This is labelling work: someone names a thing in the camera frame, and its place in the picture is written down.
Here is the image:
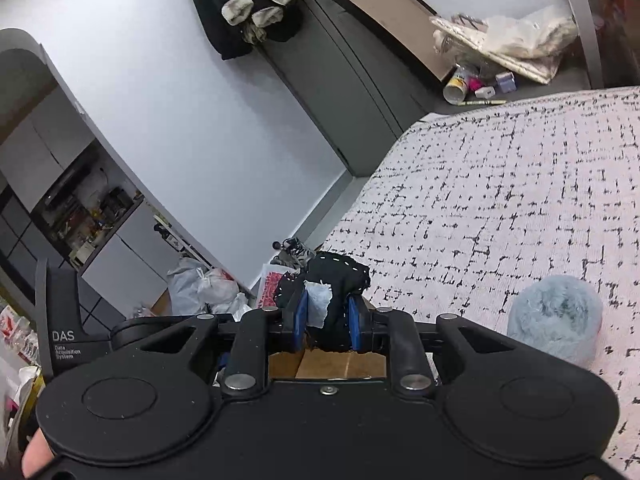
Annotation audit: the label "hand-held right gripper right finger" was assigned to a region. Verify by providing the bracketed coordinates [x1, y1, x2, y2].
[347, 294, 543, 397]

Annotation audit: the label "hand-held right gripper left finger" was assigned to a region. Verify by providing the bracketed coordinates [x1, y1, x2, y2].
[110, 290, 311, 397]

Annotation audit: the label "cardboard box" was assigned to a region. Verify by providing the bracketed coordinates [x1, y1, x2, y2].
[269, 296, 388, 380]

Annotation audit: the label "black cloth with white tag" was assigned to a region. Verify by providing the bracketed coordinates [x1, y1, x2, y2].
[277, 251, 372, 353]

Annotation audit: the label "light blue fluffy hat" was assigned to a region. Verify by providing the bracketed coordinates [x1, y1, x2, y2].
[506, 275, 604, 367]

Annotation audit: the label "person's left hand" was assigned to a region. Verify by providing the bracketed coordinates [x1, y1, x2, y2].
[22, 429, 56, 479]

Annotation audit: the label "red white printed bag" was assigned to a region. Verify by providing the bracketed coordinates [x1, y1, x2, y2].
[256, 262, 302, 309]

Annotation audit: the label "red white packaging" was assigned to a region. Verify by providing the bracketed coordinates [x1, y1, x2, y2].
[0, 304, 41, 363]

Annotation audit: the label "black grey shoes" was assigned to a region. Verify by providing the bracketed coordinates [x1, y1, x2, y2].
[271, 237, 317, 268]

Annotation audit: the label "white plastic bags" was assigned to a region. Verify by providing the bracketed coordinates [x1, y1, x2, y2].
[166, 257, 252, 318]

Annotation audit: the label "white cabinet with cluttered shelf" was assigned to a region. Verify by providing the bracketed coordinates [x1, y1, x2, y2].
[0, 77, 173, 313]

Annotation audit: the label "white black-patterned blanket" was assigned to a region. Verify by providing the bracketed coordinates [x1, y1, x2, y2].
[320, 85, 640, 480]

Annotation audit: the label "dark grey cabinet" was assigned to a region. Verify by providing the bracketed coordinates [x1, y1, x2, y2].
[257, 0, 441, 177]

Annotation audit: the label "white paper cup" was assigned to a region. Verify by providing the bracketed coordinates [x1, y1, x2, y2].
[442, 71, 472, 106]

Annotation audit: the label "black framed brown board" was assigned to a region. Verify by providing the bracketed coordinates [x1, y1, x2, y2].
[326, 0, 455, 90]

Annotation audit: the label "black hanging jacket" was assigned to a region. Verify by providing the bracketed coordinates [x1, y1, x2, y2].
[180, 0, 304, 61]

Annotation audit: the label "pile of clear plastic bags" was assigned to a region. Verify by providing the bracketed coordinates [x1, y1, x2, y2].
[431, 6, 578, 85]

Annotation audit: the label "grey metal post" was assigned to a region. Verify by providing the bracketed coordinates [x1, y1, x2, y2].
[557, 0, 607, 89]

